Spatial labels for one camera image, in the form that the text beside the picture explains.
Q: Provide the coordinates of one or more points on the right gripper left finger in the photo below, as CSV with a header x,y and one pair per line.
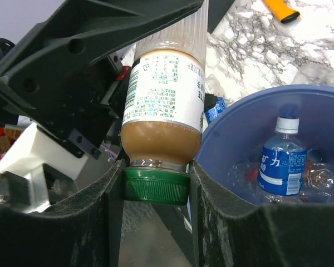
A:
x,y
81,230

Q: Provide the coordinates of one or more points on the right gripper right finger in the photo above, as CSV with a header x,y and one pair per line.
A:
x,y
229,231

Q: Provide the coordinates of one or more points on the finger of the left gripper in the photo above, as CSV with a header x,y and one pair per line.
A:
x,y
90,29

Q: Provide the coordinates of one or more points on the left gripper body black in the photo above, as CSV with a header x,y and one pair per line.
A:
x,y
79,98

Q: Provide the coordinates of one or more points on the brown coffee bottle green cap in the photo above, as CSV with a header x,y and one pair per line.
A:
x,y
163,117

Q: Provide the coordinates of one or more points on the blue label water bottle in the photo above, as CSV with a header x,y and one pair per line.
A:
x,y
283,161

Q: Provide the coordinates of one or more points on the large clear water bottle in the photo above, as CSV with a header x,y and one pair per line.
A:
x,y
318,182

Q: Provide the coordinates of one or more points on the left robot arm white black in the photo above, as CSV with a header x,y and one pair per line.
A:
x,y
63,73

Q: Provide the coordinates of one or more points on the blue plastic bin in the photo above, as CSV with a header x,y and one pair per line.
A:
x,y
238,134

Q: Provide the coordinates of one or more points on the black flat box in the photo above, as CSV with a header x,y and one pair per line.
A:
x,y
216,11

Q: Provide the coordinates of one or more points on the orange utility knife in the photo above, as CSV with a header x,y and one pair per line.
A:
x,y
281,11

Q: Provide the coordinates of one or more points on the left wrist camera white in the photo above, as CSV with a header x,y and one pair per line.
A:
x,y
25,159

